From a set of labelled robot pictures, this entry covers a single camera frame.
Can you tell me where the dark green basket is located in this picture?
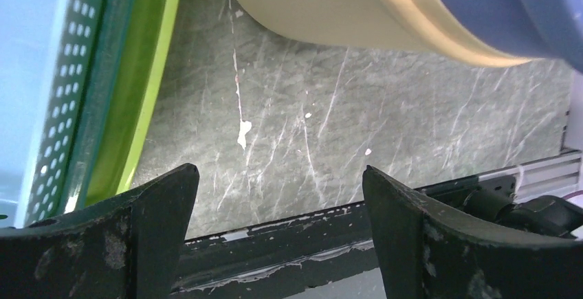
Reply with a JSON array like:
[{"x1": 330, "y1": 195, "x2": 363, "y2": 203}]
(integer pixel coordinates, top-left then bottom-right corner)
[{"x1": 56, "y1": 0, "x2": 134, "y2": 214}]

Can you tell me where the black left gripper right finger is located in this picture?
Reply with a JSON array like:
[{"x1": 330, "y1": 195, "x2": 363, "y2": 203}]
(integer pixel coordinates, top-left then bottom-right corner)
[{"x1": 362, "y1": 166, "x2": 582, "y2": 298}]

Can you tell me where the light blue perforated basket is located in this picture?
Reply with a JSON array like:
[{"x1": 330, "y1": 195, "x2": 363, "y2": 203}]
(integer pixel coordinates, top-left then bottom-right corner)
[{"x1": 1, "y1": 0, "x2": 106, "y2": 228}]

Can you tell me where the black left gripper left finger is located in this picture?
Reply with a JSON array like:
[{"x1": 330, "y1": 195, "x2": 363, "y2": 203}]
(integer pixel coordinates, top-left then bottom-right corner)
[{"x1": 1, "y1": 164, "x2": 199, "y2": 298}]

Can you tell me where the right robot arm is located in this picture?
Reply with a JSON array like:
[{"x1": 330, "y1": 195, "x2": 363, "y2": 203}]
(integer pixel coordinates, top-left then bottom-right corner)
[{"x1": 461, "y1": 186, "x2": 582, "y2": 239}]

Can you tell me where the blue bucket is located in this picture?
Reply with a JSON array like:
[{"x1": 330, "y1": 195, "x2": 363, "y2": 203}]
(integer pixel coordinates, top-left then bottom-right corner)
[{"x1": 441, "y1": 0, "x2": 582, "y2": 71}]

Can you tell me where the lime green basket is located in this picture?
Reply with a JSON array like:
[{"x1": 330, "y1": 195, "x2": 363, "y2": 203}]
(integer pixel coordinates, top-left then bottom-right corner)
[{"x1": 85, "y1": 0, "x2": 179, "y2": 206}]

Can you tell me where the cream cartoon bucket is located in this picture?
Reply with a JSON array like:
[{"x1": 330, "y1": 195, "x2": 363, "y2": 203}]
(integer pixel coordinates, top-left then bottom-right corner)
[{"x1": 237, "y1": 0, "x2": 529, "y2": 67}]

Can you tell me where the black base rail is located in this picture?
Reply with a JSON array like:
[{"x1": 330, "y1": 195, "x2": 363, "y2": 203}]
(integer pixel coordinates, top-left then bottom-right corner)
[{"x1": 170, "y1": 174, "x2": 518, "y2": 299}]

